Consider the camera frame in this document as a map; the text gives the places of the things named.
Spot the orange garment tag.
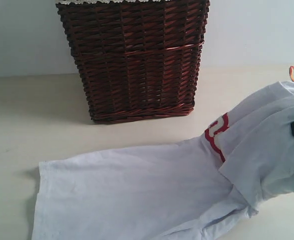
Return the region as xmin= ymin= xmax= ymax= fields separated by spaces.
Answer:
xmin=288 ymin=65 xmax=294 ymax=82

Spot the white t-shirt with red lettering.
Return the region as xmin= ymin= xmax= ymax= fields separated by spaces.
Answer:
xmin=32 ymin=81 xmax=294 ymax=240

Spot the dark brown wicker basket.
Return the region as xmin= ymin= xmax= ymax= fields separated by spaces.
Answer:
xmin=56 ymin=0 xmax=210 ymax=124

